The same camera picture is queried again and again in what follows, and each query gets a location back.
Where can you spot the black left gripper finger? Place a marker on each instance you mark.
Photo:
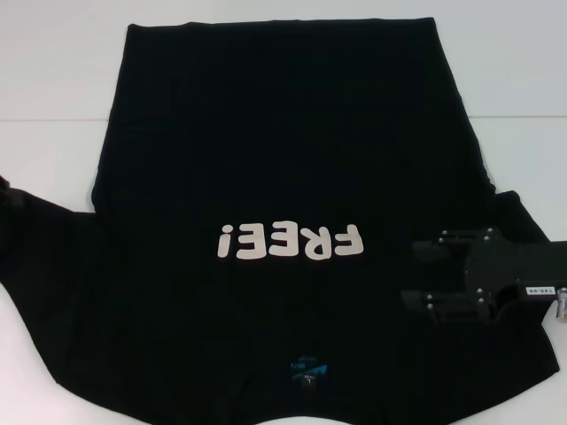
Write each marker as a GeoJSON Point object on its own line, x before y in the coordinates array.
{"type": "Point", "coordinates": [4, 183]}

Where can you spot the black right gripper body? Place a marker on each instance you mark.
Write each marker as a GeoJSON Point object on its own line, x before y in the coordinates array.
{"type": "Point", "coordinates": [509, 265]}

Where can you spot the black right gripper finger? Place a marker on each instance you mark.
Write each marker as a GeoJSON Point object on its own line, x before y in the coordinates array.
{"type": "Point", "coordinates": [438, 245]}
{"type": "Point", "coordinates": [452, 303]}

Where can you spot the black T-shirt with FREE print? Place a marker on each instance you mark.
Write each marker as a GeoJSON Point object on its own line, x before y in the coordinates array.
{"type": "Point", "coordinates": [283, 155]}

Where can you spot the silver right wrist connector plug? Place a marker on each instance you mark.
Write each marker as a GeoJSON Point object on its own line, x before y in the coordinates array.
{"type": "Point", "coordinates": [562, 303]}

